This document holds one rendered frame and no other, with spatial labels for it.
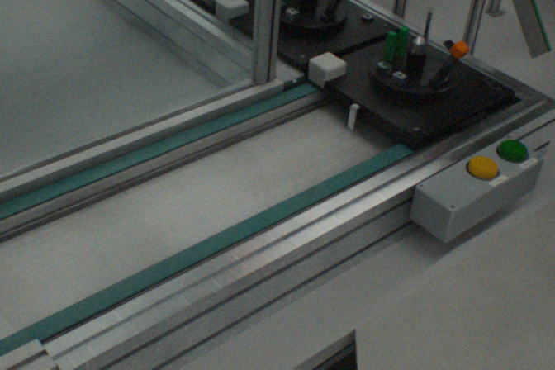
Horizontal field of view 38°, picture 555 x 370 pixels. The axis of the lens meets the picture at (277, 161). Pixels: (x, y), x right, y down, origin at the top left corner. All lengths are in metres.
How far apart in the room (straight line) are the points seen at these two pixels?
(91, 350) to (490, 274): 0.57
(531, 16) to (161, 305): 0.81
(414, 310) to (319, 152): 0.29
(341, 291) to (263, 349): 0.15
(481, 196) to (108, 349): 0.54
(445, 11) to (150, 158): 0.90
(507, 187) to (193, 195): 0.44
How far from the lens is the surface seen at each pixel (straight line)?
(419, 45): 1.29
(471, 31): 1.48
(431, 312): 1.10
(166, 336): 0.93
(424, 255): 1.17
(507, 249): 1.22
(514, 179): 1.20
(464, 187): 1.14
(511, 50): 1.73
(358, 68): 1.34
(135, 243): 1.06
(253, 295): 1.00
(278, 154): 1.22
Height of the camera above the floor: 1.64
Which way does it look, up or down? 37 degrees down
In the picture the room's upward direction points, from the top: 5 degrees clockwise
